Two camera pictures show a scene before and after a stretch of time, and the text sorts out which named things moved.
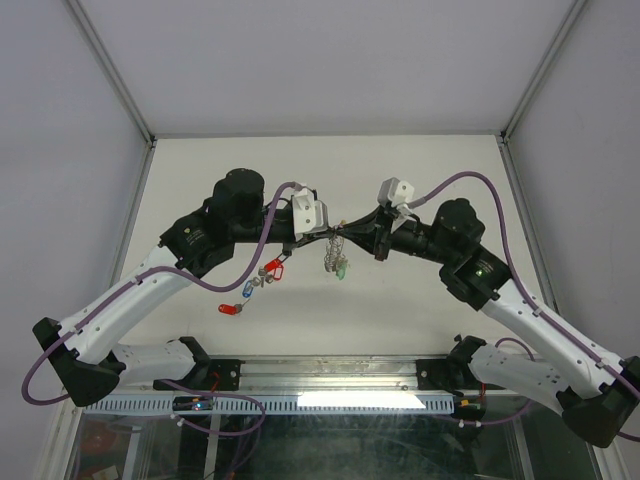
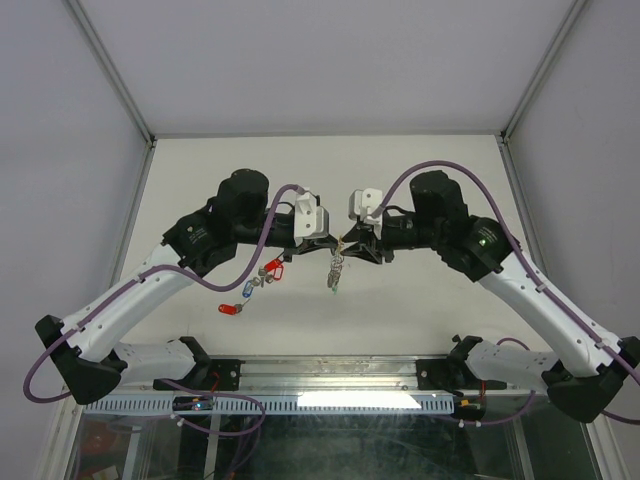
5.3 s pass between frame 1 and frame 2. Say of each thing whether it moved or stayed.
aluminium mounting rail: stayed
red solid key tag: stayed
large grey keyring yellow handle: moved
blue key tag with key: stayed
